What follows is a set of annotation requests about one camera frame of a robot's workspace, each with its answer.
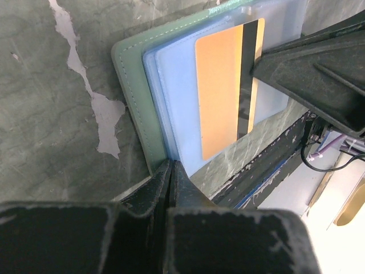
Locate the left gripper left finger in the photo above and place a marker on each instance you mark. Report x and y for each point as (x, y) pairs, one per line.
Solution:
(94, 237)

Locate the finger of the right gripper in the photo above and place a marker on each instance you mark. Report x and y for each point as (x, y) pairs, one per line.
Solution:
(326, 77)
(350, 25)

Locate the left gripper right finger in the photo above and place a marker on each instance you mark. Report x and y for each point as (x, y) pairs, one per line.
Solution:
(202, 237)

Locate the green card holder wallet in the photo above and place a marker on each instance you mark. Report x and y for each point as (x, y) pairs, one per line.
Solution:
(157, 73)

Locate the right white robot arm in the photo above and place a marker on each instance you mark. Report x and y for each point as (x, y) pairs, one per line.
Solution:
(321, 136)

